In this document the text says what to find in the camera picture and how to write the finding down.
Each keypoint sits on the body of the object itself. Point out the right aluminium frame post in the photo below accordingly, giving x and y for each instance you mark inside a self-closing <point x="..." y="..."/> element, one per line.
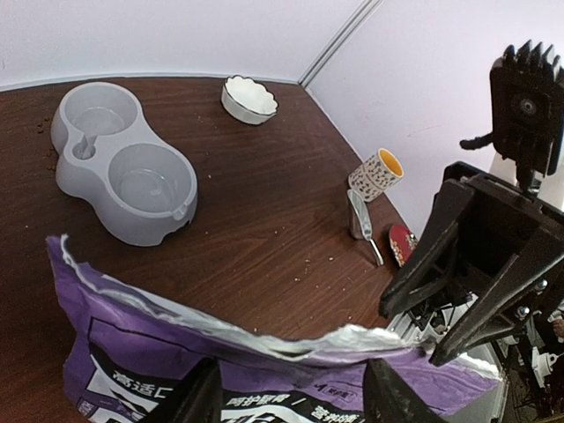
<point x="360" y="15"/>

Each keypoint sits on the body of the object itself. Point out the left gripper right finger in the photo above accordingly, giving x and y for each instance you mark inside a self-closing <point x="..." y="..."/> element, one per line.
<point x="387" y="398"/>

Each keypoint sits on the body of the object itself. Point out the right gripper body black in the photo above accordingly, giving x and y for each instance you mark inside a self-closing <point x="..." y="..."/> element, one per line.
<point x="511" y="245"/>

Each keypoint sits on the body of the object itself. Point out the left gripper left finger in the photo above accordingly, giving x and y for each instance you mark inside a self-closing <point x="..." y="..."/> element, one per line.
<point x="199" y="397"/>

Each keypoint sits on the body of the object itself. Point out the patterned mug yellow inside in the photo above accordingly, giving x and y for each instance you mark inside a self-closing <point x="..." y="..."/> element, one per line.
<point x="375" y="175"/>

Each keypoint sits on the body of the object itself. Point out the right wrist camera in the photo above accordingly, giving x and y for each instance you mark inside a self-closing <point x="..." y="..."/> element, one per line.
<point x="527" y="112"/>

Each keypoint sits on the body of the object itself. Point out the red floral plate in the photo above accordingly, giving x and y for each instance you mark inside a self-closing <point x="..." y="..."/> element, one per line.
<point x="402" y="243"/>

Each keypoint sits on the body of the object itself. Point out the purple puppy food bag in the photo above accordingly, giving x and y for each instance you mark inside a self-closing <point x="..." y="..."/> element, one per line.
<point x="132" y="348"/>

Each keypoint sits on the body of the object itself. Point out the metal food scoop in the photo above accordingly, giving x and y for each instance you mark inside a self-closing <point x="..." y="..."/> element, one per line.
<point x="359" y="223"/>

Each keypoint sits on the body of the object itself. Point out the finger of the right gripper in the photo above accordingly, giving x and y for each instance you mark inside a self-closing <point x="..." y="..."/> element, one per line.
<point x="411" y="286"/>
<point x="489" y="308"/>

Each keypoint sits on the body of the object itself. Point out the white scalloped bowl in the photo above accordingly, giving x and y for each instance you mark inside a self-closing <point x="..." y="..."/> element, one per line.
<point x="248" y="101"/>

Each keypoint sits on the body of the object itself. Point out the grey double pet bowl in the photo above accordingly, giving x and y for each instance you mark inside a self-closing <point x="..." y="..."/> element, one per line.
<point x="140" y="187"/>

